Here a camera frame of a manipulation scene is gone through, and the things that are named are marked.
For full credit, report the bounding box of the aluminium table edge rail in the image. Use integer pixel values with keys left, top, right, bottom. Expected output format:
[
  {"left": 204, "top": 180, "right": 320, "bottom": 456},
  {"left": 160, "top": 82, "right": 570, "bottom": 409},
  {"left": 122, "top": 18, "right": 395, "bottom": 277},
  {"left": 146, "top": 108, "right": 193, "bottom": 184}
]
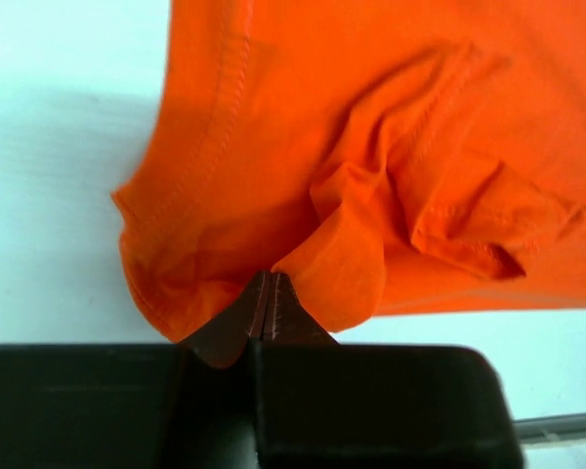
[{"left": 514, "top": 413, "right": 586, "bottom": 445}]

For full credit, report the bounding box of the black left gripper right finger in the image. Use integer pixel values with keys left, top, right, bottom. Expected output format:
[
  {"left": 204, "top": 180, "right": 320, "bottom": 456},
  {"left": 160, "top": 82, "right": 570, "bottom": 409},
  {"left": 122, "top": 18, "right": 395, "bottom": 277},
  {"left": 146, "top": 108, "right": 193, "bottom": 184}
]
[{"left": 251, "top": 273, "right": 523, "bottom": 468}]

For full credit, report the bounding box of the orange t shirt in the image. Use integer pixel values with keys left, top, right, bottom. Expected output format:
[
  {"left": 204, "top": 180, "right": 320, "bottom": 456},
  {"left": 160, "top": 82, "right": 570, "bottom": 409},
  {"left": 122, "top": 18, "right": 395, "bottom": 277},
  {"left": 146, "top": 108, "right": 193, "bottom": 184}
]
[{"left": 113, "top": 1, "right": 586, "bottom": 341}]

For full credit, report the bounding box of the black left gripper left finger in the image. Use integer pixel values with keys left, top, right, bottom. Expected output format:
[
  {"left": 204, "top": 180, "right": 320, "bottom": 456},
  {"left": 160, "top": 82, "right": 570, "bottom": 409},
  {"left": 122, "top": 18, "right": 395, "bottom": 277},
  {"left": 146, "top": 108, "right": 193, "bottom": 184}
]
[{"left": 0, "top": 273, "right": 270, "bottom": 468}]

